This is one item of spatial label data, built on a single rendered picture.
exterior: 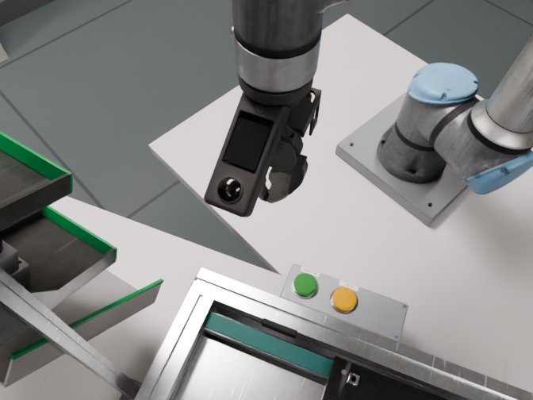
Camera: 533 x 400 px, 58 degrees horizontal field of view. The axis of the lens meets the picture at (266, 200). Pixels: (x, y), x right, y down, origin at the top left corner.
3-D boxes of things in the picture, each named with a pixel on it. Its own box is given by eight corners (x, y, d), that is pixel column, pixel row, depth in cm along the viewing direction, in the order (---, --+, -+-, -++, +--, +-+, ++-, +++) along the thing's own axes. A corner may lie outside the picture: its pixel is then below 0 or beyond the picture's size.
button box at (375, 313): (291, 275, 90) (293, 261, 85) (400, 315, 86) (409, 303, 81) (278, 309, 86) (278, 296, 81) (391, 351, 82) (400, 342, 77)
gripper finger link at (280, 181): (303, 180, 63) (308, 135, 55) (287, 216, 60) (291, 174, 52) (281, 173, 64) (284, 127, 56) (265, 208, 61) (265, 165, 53)
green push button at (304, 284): (297, 274, 84) (298, 269, 83) (319, 282, 84) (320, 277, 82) (289, 294, 82) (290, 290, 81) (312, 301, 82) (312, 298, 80)
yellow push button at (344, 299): (335, 287, 83) (336, 283, 81) (357, 295, 82) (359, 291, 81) (328, 308, 81) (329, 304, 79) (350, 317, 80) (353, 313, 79)
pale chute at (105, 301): (94, 263, 82) (101, 241, 80) (155, 302, 78) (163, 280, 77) (-74, 326, 56) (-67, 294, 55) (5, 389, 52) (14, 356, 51)
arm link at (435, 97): (429, 97, 102) (452, 45, 91) (471, 140, 96) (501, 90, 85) (384, 114, 99) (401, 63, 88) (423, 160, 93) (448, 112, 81)
